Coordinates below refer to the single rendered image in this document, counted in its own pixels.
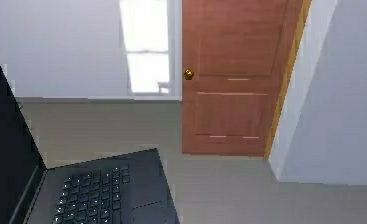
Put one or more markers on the white framed window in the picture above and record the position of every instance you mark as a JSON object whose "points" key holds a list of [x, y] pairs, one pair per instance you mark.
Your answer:
{"points": [[147, 50]]}

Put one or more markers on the black open laptop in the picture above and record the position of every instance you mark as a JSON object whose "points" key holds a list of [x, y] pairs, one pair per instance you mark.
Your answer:
{"points": [[91, 193]]}

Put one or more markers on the brass round door knob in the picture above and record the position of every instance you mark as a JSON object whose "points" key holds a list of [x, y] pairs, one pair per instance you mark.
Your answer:
{"points": [[188, 74]]}

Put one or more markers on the brown wooden room door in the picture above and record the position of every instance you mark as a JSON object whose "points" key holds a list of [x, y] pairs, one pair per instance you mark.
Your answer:
{"points": [[234, 83]]}

